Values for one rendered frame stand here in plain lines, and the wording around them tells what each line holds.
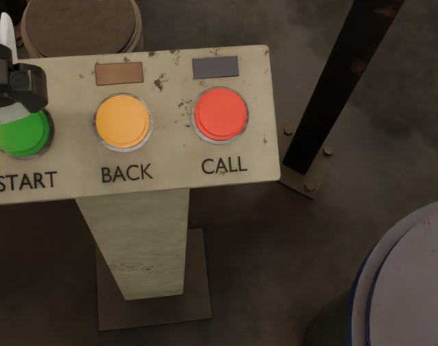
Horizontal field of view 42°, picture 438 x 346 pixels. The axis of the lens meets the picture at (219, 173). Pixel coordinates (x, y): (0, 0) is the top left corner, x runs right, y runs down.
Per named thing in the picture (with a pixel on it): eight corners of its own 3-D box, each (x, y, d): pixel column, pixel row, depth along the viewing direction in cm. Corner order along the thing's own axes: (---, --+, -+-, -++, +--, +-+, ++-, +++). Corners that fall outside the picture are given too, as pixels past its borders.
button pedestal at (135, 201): (82, 240, 101) (-42, 31, 44) (215, 228, 103) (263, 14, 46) (84, 333, 95) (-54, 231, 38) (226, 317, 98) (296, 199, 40)
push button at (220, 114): (191, 93, 45) (193, 89, 43) (241, 90, 45) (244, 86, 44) (196, 143, 45) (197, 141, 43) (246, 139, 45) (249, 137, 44)
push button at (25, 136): (-4, 107, 43) (-10, 103, 42) (49, 103, 44) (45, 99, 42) (1, 158, 43) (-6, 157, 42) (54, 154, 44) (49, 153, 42)
